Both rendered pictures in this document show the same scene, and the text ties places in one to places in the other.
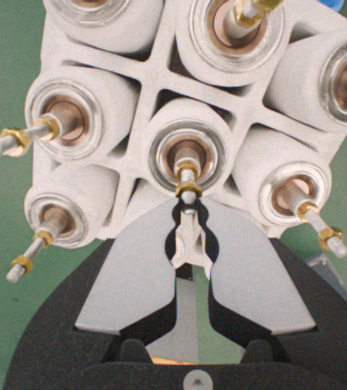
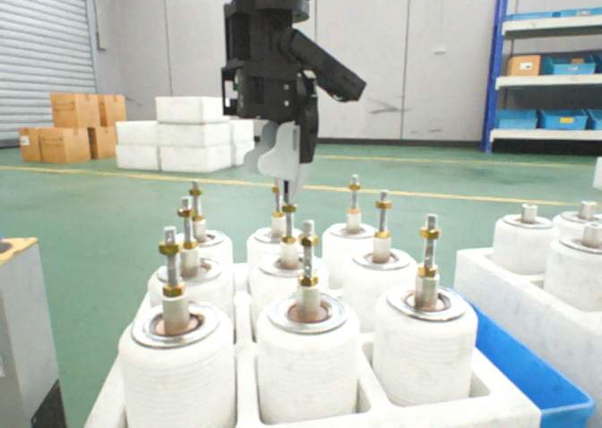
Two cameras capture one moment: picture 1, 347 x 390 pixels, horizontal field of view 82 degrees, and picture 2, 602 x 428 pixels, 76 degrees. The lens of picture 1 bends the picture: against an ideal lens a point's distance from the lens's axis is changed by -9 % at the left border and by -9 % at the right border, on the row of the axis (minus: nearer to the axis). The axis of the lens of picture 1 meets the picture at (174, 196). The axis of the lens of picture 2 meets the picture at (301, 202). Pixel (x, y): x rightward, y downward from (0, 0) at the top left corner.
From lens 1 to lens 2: 0.48 m
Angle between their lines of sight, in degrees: 89
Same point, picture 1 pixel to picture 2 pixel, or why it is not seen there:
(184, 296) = (32, 369)
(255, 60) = (372, 265)
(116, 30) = (337, 240)
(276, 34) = (393, 266)
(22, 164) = not seen: hidden behind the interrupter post
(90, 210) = (215, 249)
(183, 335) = (21, 298)
